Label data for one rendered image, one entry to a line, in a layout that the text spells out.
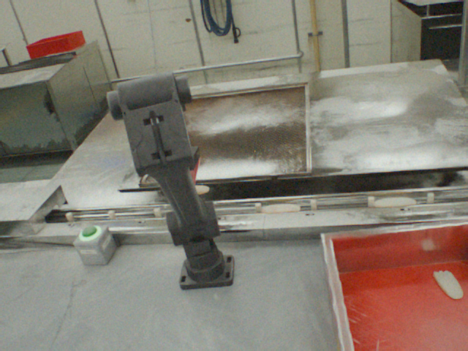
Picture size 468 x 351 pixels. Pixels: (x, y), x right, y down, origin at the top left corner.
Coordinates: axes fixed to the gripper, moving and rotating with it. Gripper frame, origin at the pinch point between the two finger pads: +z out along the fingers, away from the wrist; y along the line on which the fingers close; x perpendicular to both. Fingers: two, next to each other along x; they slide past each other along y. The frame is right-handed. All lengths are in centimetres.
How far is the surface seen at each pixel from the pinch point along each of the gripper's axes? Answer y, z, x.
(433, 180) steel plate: -14, 11, 63
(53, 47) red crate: -287, 2, -224
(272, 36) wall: -370, 41, -13
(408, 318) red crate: 33, 11, 48
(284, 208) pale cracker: 0.9, 7.2, 23.7
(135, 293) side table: 25.9, 11.3, -8.9
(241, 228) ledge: 8.8, 7.1, 13.8
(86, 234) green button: 14.7, 2.8, -23.9
